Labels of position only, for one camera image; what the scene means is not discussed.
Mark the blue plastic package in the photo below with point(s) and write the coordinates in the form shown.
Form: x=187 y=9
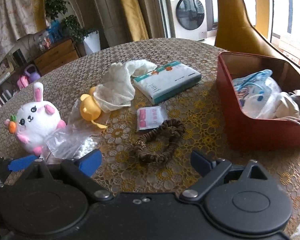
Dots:
x=54 y=31

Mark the floral draped cloth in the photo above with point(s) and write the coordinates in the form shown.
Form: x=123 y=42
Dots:
x=12 y=17

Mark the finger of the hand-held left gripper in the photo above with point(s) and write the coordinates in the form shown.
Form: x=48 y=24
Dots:
x=21 y=163

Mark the clear plastic bag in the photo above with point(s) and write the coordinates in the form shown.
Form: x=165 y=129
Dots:
x=65 y=142

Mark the pink toy bag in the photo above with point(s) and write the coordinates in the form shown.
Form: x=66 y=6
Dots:
x=22 y=83

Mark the green potted plant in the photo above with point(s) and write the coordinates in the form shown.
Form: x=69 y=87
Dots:
x=57 y=5

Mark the wooden drawer cabinet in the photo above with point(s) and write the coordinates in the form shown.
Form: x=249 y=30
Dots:
x=57 y=57

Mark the red tin box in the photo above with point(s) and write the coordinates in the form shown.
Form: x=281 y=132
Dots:
x=260 y=132

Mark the covered standing air conditioner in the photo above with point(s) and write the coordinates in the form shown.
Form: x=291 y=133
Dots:
x=107 y=7

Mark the white gauze cloth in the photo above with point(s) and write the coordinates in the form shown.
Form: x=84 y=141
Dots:
x=117 y=90

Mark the white bunny plush toy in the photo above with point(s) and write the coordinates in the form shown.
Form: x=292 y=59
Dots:
x=35 y=120

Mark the pink white sachet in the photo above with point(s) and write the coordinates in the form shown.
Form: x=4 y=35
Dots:
x=151 y=117

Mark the white planter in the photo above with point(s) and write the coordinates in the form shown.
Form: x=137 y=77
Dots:
x=92 y=42

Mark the brown hair scrunchie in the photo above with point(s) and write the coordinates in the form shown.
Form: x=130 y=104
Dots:
x=170 y=130

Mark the purple kettlebell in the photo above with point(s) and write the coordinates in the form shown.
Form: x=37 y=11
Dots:
x=33 y=74

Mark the yellow giraffe-shaped chair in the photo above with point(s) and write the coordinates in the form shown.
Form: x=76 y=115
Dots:
x=235 y=15

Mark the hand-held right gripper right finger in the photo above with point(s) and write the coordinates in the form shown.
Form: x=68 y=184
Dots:
x=202 y=163

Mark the blue printed mask packet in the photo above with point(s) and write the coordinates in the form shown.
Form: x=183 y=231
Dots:
x=257 y=92

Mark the white plastic bag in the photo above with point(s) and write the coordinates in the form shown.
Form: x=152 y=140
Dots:
x=288 y=105

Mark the yellow curtain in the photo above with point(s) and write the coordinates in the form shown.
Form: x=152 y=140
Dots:
x=132 y=10

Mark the yellow duck toy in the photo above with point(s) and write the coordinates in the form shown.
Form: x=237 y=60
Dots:
x=88 y=107

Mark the white teal tissue pack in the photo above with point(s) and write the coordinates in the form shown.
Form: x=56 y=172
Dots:
x=167 y=80

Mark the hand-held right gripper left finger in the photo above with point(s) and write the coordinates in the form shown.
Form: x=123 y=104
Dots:
x=90 y=162

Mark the white washing machine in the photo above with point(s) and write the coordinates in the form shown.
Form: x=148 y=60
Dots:
x=190 y=12

